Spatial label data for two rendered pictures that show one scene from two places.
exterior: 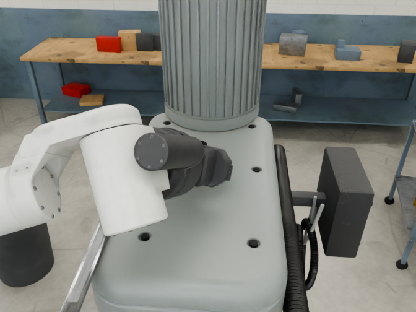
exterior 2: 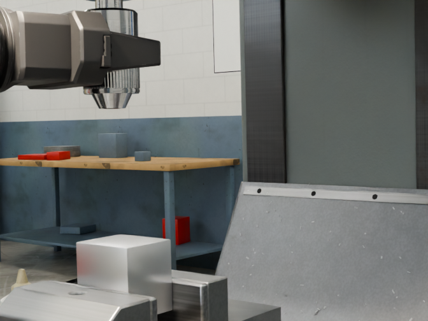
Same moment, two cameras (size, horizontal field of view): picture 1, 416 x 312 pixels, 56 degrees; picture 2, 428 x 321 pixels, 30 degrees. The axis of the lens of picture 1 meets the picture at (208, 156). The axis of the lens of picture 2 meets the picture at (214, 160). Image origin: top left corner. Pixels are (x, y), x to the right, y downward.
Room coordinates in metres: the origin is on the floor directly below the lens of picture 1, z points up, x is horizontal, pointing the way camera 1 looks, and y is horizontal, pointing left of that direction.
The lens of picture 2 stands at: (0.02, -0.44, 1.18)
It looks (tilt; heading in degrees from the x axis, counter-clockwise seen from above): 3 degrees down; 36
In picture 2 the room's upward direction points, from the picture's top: 1 degrees counter-clockwise
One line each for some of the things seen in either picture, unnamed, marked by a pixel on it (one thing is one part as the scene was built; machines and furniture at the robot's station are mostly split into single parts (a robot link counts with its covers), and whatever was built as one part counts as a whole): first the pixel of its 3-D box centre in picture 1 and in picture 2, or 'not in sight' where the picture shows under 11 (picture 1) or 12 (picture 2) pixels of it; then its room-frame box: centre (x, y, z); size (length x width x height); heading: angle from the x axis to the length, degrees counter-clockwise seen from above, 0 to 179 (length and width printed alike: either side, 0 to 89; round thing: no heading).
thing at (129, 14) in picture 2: not in sight; (109, 17); (0.51, 0.01, 1.26); 0.05 x 0.05 x 0.01
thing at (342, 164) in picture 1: (342, 200); not in sight; (0.78, -0.35, 1.62); 0.20 x 0.09 x 0.21; 175
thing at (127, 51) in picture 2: not in sight; (127, 51); (0.50, -0.02, 1.23); 0.06 x 0.02 x 0.03; 161
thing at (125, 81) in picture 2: not in sight; (110, 58); (0.51, 0.01, 1.23); 0.05 x 0.05 x 0.06
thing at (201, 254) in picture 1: (201, 210); not in sight; (0.52, 0.01, 1.81); 0.47 x 0.26 x 0.16; 175
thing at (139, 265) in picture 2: not in sight; (124, 276); (0.51, 0.00, 1.05); 0.06 x 0.05 x 0.06; 87
